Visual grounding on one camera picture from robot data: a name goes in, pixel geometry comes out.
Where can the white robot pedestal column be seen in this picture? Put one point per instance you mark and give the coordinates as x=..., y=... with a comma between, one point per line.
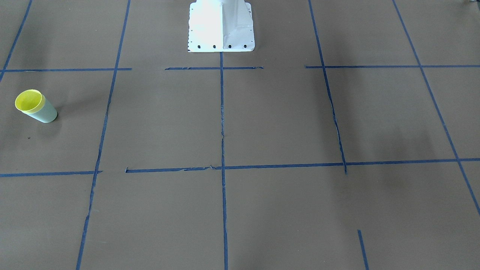
x=220, y=26

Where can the green plastic cup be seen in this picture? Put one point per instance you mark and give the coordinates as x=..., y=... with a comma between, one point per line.
x=47, y=114

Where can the yellow plastic cup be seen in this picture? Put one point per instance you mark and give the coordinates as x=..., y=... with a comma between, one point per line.
x=30, y=101

